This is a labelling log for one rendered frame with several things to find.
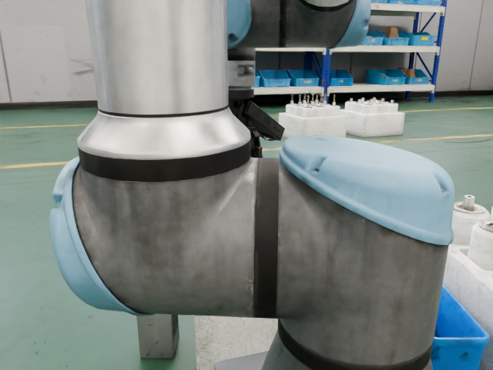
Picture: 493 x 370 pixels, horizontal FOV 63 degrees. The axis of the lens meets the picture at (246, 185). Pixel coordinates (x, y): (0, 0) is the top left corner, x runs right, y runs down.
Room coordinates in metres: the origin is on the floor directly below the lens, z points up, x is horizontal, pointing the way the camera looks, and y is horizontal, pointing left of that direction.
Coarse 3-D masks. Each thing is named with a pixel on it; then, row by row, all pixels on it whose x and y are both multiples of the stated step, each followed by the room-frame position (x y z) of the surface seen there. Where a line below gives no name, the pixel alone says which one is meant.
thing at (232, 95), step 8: (232, 96) 0.63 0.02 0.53; (240, 96) 0.63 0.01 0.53; (248, 96) 0.64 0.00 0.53; (232, 104) 0.65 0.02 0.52; (240, 104) 0.66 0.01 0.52; (232, 112) 0.65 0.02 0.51; (240, 112) 0.66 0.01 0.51; (240, 120) 0.66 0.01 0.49; (248, 120) 0.67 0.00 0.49; (248, 128) 0.65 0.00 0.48; (256, 128) 0.66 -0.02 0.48; (256, 136) 0.65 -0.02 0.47; (256, 144) 0.67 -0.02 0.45
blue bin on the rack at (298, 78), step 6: (288, 72) 5.71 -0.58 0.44; (294, 72) 6.03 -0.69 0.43; (300, 72) 6.06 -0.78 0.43; (306, 72) 6.01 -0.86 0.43; (312, 72) 5.84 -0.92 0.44; (294, 78) 6.03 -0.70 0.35; (300, 78) 6.06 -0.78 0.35; (306, 78) 5.99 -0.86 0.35; (312, 78) 5.82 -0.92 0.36; (294, 84) 5.56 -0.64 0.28; (300, 84) 5.55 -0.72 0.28; (306, 84) 5.58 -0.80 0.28; (312, 84) 5.60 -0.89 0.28
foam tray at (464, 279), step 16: (448, 256) 0.81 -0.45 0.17; (464, 256) 0.79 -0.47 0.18; (448, 272) 0.80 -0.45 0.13; (464, 272) 0.75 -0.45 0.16; (480, 272) 0.72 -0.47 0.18; (448, 288) 0.80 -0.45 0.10; (464, 288) 0.74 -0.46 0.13; (480, 288) 0.69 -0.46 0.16; (464, 304) 0.73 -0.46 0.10; (480, 304) 0.68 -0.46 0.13; (480, 320) 0.68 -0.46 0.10; (480, 368) 0.65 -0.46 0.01
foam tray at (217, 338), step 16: (208, 320) 0.60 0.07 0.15; (224, 320) 0.60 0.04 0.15; (240, 320) 0.60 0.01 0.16; (256, 320) 0.60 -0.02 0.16; (272, 320) 0.60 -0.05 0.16; (208, 336) 0.60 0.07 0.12; (224, 336) 0.60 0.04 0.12; (240, 336) 0.60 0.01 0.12; (256, 336) 0.60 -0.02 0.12; (272, 336) 0.60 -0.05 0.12; (208, 352) 0.60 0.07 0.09; (224, 352) 0.60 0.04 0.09; (240, 352) 0.60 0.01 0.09; (256, 352) 0.60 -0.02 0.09; (208, 368) 0.60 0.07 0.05
